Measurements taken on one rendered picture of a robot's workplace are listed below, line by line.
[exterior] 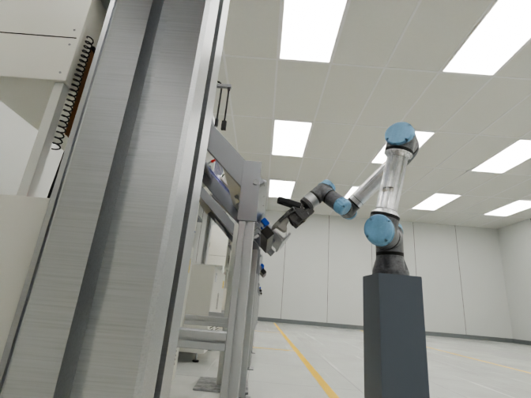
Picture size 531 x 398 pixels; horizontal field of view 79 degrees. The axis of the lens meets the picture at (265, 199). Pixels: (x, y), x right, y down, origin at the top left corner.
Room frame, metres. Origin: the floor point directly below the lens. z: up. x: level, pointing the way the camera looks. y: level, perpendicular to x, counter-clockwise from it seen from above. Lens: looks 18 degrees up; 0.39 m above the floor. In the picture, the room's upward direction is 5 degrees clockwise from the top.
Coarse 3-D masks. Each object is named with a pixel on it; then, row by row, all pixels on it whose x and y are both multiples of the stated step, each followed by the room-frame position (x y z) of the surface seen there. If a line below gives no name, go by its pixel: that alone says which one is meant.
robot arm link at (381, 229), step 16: (400, 128) 1.19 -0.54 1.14; (400, 144) 1.19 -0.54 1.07; (416, 144) 1.25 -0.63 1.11; (400, 160) 1.22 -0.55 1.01; (384, 176) 1.26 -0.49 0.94; (400, 176) 1.23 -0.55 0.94; (384, 192) 1.25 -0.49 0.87; (400, 192) 1.25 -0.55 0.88; (384, 208) 1.25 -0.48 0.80; (368, 224) 1.26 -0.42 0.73; (384, 224) 1.23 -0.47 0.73; (368, 240) 1.31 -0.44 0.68; (384, 240) 1.24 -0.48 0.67
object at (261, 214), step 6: (264, 180) 0.88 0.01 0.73; (264, 186) 0.90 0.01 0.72; (264, 192) 0.95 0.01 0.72; (258, 198) 0.97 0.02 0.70; (264, 198) 1.01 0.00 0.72; (258, 204) 1.03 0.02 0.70; (264, 204) 1.08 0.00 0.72; (258, 210) 1.10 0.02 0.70; (264, 210) 1.16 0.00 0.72; (258, 216) 1.18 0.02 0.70; (264, 216) 1.25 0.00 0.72
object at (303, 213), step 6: (306, 204) 1.43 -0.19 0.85; (294, 210) 1.42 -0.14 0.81; (300, 210) 1.44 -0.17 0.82; (306, 210) 1.44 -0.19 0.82; (312, 210) 1.44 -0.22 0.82; (288, 216) 1.43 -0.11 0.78; (294, 216) 1.43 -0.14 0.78; (300, 216) 1.42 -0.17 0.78; (306, 216) 1.44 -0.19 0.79; (294, 222) 1.43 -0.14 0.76; (300, 222) 1.42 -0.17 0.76
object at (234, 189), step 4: (224, 172) 1.12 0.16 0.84; (228, 176) 1.11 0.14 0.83; (228, 180) 1.16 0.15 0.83; (232, 180) 1.10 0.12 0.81; (228, 184) 1.23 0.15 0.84; (232, 184) 1.16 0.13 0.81; (236, 184) 1.09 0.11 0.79; (228, 188) 1.29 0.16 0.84; (232, 188) 1.22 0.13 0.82; (236, 188) 1.15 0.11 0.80; (232, 192) 1.28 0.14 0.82; (236, 192) 1.21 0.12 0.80; (232, 196) 1.35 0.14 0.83; (236, 196) 1.23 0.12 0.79; (232, 200) 1.43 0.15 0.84; (236, 200) 1.34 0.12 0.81; (236, 204) 1.34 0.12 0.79; (236, 208) 1.53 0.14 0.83
